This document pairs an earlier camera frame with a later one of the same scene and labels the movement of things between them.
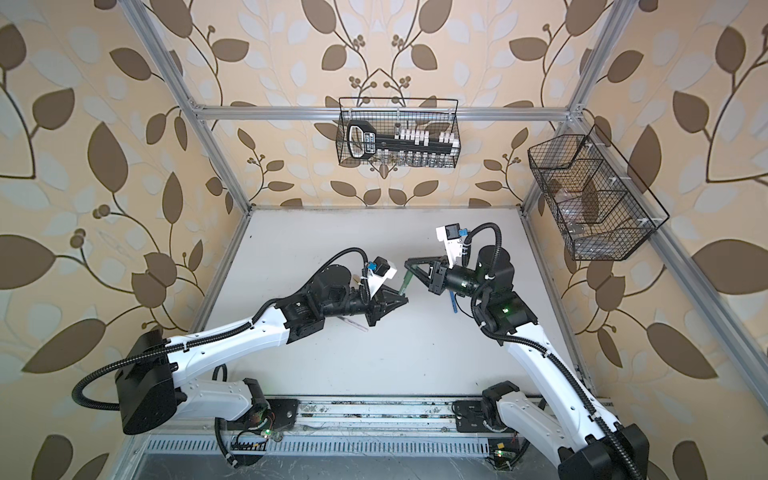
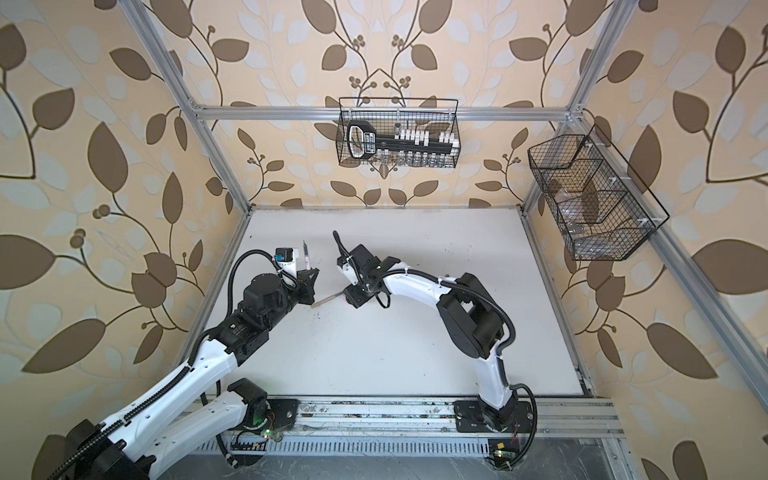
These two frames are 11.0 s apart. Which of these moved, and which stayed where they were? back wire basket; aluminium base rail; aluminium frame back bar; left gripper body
Moved: left gripper body
Stayed: back wire basket; aluminium frame back bar; aluminium base rail
